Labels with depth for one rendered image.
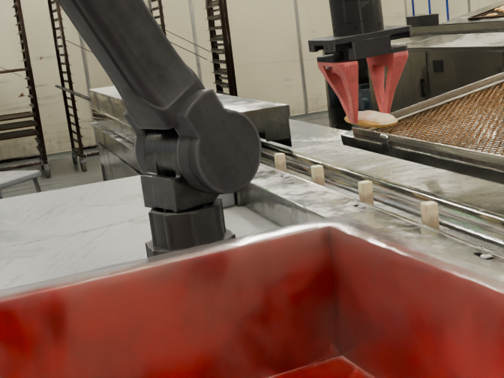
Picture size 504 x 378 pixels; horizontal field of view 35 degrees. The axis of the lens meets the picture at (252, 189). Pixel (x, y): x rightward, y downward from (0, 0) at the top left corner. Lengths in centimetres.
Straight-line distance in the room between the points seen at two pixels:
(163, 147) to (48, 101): 712
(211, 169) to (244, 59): 752
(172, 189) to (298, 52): 772
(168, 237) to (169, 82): 14
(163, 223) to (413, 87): 427
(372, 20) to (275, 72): 745
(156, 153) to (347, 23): 27
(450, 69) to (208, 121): 392
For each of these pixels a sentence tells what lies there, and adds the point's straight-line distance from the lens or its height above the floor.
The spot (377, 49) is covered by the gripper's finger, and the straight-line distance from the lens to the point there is 90.
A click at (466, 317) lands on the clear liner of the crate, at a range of 44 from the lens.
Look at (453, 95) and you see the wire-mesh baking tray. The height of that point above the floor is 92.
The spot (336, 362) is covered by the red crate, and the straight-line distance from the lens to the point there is 58.
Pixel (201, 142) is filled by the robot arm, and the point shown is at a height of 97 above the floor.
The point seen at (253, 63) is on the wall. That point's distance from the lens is 826.
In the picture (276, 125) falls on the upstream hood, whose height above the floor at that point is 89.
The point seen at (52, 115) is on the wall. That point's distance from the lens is 787.
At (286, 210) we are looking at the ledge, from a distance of 92.
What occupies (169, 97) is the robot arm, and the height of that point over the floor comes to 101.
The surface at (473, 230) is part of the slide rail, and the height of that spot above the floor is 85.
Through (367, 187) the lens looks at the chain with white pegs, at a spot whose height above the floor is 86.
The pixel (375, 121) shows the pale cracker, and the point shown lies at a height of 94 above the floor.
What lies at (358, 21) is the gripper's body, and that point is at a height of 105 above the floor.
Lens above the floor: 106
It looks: 12 degrees down
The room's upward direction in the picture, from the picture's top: 7 degrees counter-clockwise
